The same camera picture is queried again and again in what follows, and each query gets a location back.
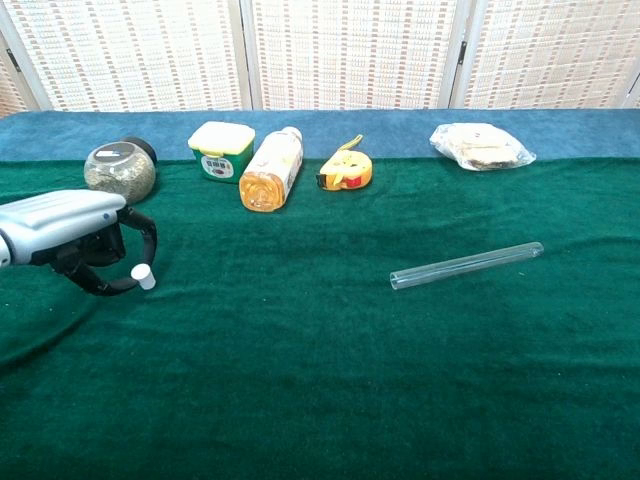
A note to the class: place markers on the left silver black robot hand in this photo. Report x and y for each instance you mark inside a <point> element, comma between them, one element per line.
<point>60,220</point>

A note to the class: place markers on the small white stopper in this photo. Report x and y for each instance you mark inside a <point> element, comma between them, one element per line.
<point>144,277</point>

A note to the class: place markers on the yellow lidded container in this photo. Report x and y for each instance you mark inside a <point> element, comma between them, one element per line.
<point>220,150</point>

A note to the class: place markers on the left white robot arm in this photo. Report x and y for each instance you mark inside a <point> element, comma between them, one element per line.
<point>2,252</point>

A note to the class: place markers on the blue table cover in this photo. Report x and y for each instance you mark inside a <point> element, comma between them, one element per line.
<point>390,132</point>

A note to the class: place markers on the clear bag of snacks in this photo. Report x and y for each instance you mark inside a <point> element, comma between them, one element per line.
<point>480,147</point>

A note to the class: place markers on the yellow cartoon tape measure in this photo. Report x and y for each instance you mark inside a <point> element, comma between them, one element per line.
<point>347,167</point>

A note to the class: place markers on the clear glass test tube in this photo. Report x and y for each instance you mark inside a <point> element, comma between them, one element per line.
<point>465,265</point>

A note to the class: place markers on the orange drink plastic bottle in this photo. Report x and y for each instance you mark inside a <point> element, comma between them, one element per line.
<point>270,172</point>

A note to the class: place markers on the dark green velvet cloth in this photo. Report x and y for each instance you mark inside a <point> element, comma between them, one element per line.
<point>320,360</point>

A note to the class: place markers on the woven bamboo screen panel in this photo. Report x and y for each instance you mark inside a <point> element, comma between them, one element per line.
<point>550,55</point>
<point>10,92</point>
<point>355,55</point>
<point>130,55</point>

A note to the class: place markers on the round grey jar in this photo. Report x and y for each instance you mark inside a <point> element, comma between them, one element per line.
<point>117,172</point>

